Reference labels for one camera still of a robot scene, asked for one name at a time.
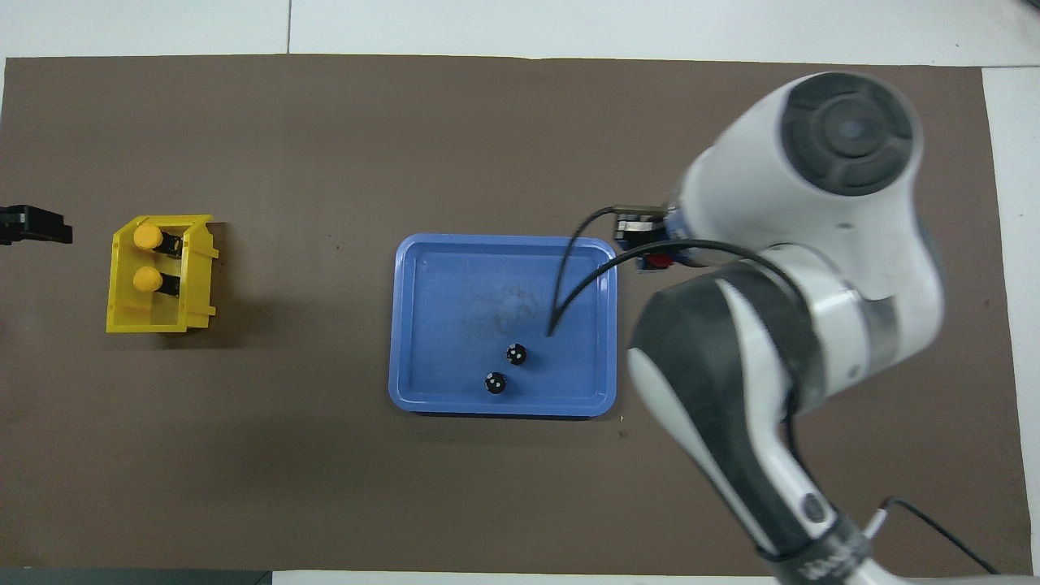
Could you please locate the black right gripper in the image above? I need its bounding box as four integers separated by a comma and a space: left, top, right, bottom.
613, 203, 691, 273

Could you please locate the blue plastic tray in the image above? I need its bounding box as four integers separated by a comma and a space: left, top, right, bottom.
388, 233, 619, 418

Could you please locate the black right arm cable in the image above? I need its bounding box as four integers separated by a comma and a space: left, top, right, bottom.
548, 206, 1000, 574

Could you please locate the brown paper mat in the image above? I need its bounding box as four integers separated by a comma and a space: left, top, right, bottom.
0, 54, 1034, 579

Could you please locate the yellow push button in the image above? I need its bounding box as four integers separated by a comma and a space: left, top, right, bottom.
132, 267, 183, 297
132, 224, 184, 258

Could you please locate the yellow plastic bin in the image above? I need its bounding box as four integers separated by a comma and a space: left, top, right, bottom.
106, 214, 220, 335

